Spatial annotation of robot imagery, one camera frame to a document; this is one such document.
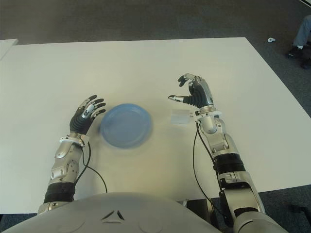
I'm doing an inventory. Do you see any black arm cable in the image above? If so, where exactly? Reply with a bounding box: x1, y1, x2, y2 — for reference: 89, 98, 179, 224
192, 122, 231, 228
76, 142, 108, 195

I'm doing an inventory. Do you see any grey trouser leg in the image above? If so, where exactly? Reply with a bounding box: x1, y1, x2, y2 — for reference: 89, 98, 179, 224
293, 15, 311, 48

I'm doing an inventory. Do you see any black shoe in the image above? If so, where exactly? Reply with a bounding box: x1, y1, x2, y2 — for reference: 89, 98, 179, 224
288, 46, 304, 58

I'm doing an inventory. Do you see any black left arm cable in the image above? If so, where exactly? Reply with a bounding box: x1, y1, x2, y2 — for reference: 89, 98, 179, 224
76, 142, 108, 195

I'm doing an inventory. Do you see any white charger block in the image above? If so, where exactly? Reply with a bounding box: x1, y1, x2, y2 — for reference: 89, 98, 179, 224
170, 109, 192, 127

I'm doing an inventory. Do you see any black table base frame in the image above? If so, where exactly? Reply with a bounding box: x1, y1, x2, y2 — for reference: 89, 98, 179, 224
178, 198, 219, 226

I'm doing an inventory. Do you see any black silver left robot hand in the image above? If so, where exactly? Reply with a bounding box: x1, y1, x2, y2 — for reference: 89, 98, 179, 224
69, 94, 107, 135

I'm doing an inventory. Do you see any blue round plate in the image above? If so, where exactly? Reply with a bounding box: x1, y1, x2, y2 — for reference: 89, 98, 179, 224
100, 103, 154, 148

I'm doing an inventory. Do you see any grey robot torso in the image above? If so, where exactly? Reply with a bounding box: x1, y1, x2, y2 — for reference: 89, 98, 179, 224
2, 191, 214, 233

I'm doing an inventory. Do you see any white side table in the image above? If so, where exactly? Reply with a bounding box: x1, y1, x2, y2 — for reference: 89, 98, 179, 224
0, 38, 19, 61

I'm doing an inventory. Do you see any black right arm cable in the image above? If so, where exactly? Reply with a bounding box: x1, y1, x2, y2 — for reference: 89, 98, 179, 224
192, 122, 231, 228

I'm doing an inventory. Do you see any black chair base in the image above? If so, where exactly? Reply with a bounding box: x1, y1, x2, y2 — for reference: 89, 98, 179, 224
290, 204, 311, 219

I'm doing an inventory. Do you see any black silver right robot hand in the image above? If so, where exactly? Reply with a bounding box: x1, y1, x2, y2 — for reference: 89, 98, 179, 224
167, 72, 215, 110

